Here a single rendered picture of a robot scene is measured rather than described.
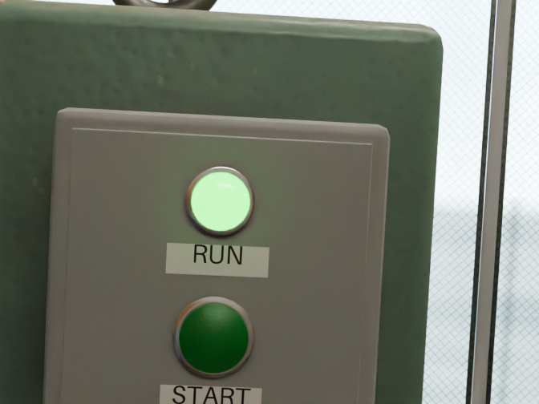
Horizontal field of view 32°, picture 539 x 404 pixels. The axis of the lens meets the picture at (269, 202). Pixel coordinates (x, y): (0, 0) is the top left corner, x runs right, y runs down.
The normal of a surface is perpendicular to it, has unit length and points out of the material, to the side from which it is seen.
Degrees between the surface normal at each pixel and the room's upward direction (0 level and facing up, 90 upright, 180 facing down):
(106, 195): 90
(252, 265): 90
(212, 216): 93
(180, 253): 90
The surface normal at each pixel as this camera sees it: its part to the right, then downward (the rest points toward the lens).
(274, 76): 0.06, 0.06
